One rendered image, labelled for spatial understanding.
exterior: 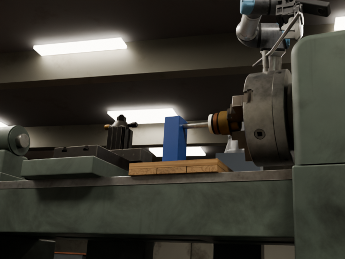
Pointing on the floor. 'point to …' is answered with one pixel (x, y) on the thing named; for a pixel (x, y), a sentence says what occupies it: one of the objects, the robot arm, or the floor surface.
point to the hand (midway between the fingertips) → (299, 37)
